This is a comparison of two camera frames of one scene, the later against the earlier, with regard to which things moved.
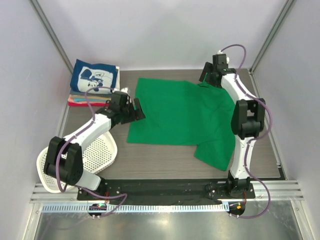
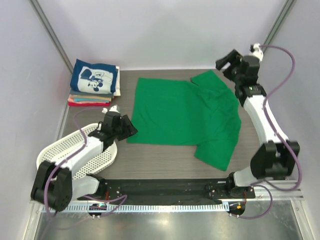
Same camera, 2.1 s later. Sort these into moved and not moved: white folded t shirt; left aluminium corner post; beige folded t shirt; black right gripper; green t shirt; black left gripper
Moved: black left gripper; black right gripper
Not moved: left aluminium corner post; white folded t shirt; green t shirt; beige folded t shirt
